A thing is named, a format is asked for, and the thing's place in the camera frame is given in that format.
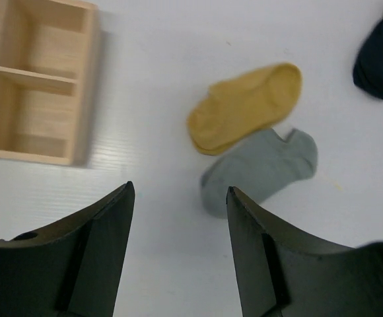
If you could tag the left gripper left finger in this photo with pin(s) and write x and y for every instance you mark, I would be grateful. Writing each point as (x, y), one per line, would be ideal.
(71, 267)

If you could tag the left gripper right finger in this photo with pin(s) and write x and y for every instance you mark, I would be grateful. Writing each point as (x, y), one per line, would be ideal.
(282, 270)

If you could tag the light grey sock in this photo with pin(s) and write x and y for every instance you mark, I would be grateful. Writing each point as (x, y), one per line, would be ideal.
(261, 166)

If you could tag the mustard yellow sock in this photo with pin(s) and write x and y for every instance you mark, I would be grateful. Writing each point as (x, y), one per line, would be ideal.
(237, 107)

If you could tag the wooden compartment tray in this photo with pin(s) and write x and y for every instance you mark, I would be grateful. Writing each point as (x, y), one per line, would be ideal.
(48, 57)

